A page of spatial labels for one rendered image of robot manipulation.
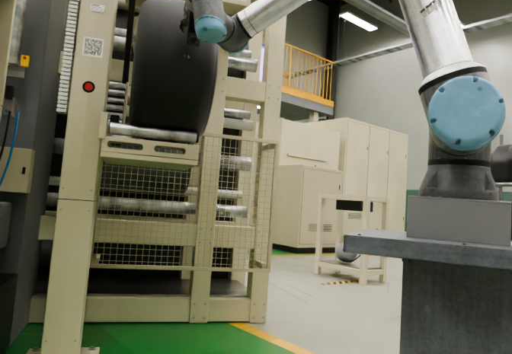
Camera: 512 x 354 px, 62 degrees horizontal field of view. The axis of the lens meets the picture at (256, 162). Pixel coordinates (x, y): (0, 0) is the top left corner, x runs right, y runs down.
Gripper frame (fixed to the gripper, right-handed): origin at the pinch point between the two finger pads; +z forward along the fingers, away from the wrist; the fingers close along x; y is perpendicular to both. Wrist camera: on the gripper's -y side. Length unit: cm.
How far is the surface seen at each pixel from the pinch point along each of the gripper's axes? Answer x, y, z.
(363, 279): -191, -95, 208
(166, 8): 8.9, 12.3, 4.5
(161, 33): 10.1, 0.0, 1.1
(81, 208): 32, -62, 30
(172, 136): 1.7, -33.2, 18.8
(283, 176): -199, 38, 444
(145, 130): 11.9, -32.0, 18.5
